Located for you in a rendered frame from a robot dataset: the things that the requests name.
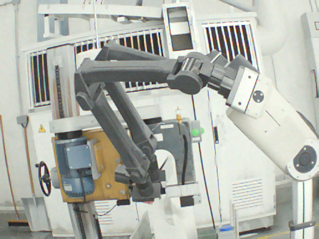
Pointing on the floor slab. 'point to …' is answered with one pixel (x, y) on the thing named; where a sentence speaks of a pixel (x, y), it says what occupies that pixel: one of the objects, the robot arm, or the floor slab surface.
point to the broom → (12, 195)
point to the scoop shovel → (32, 205)
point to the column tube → (68, 107)
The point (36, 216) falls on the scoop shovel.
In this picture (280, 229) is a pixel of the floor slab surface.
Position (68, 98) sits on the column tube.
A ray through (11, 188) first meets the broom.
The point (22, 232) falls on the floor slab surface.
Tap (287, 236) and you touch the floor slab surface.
